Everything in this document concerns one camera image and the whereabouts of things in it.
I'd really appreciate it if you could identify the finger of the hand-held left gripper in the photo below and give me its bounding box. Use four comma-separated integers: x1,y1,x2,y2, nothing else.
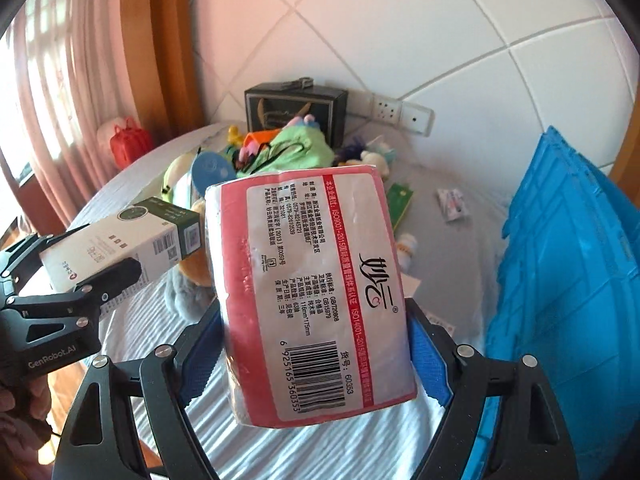
0,232,56,306
10,257,143,343

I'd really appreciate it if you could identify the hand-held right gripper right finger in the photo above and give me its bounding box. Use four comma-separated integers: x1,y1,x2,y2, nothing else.
400,297,581,480

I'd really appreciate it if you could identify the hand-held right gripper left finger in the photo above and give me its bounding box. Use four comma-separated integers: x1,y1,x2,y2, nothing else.
51,305,226,480

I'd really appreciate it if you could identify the white green carton box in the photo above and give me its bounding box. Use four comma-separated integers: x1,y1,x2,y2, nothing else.
39,197,207,292

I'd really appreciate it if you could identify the red bordered tissue pack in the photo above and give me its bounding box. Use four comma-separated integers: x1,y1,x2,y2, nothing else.
204,162,420,428

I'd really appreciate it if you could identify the blue plastic storage crate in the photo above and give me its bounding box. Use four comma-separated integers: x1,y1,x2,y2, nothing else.
480,125,640,480

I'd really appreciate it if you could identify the person's left hand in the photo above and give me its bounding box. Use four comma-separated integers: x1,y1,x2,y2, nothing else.
0,377,36,428

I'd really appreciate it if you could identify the grey plush toy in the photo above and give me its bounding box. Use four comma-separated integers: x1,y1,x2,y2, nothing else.
165,260,221,321

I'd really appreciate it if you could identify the brown teddy bear plush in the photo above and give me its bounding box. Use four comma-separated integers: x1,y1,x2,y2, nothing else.
177,200,213,288

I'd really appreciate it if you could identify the pale green round plush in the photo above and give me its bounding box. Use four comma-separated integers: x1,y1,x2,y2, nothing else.
159,152,198,206

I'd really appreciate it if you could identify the small white medicine bottle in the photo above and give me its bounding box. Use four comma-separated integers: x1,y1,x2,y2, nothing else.
397,234,418,268

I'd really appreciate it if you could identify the small red bag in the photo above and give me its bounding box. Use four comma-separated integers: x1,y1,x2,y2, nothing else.
110,117,153,170

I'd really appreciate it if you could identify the small white sachet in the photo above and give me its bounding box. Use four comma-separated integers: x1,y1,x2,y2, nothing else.
436,189,471,222

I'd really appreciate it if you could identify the small green box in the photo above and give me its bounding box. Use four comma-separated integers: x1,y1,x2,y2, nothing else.
385,182,416,233

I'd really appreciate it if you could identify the pink curtain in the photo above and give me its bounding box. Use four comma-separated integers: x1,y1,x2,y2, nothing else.
0,0,151,231

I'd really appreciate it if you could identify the orange plush toy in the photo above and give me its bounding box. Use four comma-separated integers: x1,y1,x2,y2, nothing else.
239,130,281,161

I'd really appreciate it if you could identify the white teal plush toy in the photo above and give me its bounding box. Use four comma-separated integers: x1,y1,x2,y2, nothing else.
360,140,396,178

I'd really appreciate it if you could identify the green plush toy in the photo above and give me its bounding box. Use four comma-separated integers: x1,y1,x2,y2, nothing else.
235,115,335,178

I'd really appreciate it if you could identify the black box with metal clip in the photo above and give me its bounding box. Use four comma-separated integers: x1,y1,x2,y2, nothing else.
244,76,348,148

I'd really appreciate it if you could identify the wooden window frame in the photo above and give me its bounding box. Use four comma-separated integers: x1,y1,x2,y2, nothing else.
145,0,223,143

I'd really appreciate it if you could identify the wooden door frame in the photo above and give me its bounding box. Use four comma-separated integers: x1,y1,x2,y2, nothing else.
607,110,640,201

